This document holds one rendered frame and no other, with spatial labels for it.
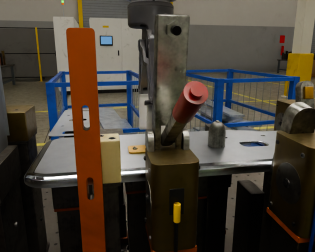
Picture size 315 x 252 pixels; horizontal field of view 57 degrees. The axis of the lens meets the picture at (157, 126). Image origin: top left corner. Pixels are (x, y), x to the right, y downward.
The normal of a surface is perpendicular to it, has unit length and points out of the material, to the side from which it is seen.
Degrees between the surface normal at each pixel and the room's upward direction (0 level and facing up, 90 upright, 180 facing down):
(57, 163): 0
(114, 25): 90
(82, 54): 90
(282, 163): 90
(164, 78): 99
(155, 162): 0
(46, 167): 0
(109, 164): 90
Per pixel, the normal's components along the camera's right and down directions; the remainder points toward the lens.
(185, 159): 0.00, -0.97
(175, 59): 0.17, 0.39
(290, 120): -0.98, 0.04
